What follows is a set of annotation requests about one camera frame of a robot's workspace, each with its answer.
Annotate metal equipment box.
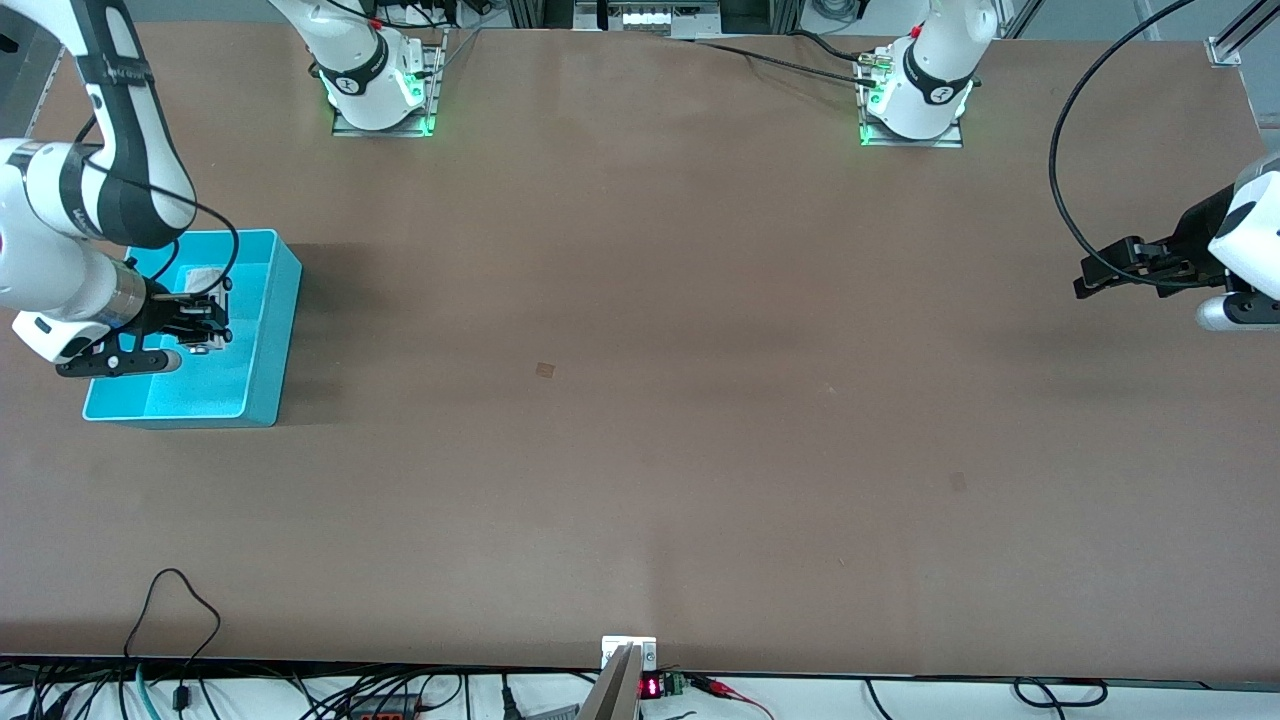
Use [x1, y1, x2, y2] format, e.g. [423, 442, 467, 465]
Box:
[573, 0, 723, 39]

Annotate red clip lead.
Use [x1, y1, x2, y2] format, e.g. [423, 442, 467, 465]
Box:
[688, 675, 776, 720]

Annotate black looped cable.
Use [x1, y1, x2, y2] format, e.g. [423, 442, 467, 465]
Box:
[122, 568, 223, 713]

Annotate black coiled cable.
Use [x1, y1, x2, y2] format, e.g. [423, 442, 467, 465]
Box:
[865, 678, 1109, 720]

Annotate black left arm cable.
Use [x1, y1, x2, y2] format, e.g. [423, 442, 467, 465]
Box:
[1048, 0, 1196, 286]

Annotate black base cable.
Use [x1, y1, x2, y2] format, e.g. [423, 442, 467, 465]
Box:
[668, 30, 886, 89]

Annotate white metal bracket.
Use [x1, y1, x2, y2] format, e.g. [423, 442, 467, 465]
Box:
[601, 636, 658, 671]

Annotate grey metal bar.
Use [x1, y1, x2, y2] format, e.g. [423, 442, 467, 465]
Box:
[578, 645, 643, 720]

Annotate aluminium frame profile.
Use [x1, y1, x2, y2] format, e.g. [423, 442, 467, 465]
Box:
[1205, 0, 1280, 69]

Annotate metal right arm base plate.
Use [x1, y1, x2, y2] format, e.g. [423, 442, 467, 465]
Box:
[332, 30, 448, 138]

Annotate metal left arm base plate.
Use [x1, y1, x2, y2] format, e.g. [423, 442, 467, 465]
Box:
[858, 95, 966, 149]

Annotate cyan plastic bin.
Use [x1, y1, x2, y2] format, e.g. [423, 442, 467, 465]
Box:
[82, 229, 305, 430]

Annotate white jeep toy black roof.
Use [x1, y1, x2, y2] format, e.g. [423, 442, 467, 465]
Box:
[180, 266, 233, 354]

